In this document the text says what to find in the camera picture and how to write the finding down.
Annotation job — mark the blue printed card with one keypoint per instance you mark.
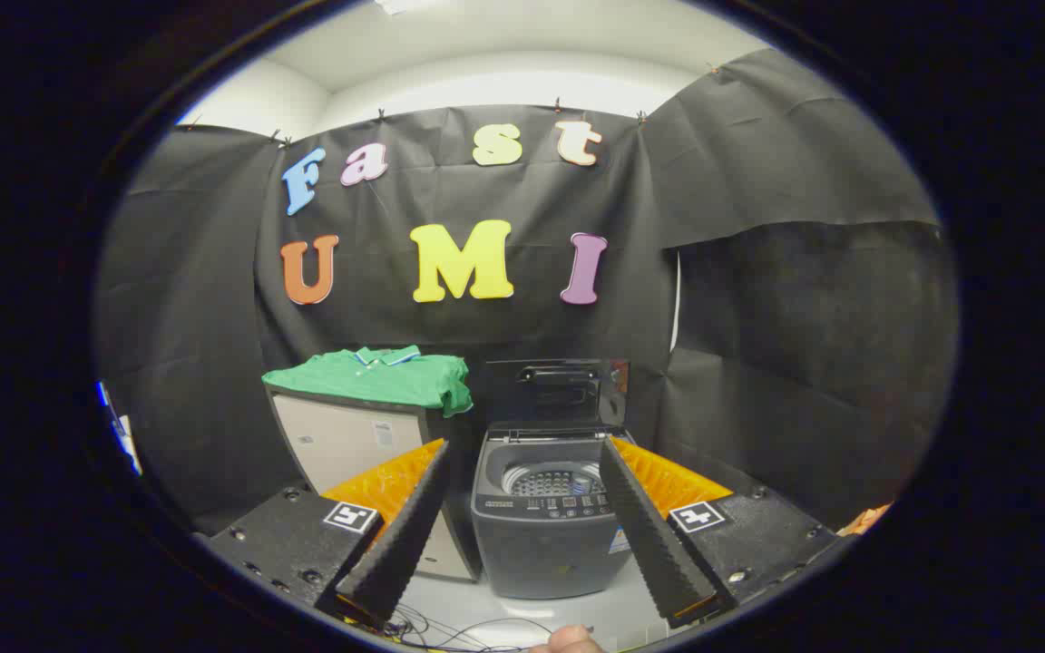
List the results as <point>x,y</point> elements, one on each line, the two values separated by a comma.
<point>103,396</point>

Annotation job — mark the off-white cabinet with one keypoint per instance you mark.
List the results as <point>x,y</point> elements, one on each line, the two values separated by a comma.
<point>341,440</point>

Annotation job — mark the orange and white flat box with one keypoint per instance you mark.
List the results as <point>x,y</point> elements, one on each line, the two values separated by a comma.
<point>863,519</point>

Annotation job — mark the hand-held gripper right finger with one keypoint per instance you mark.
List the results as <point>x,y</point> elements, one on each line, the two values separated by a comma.
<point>654,544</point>

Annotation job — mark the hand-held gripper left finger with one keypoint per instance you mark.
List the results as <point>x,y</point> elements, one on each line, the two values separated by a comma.
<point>405,544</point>

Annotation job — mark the green polo shirt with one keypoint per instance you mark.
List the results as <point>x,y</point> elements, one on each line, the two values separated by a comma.
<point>368,379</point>

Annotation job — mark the dark grey washing machine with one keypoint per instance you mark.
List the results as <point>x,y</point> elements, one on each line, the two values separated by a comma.
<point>541,553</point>

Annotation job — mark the black backdrop cloth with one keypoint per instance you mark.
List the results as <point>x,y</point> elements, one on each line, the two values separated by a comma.
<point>758,317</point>

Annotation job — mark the white stand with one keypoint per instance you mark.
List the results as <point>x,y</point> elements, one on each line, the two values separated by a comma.
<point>128,444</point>

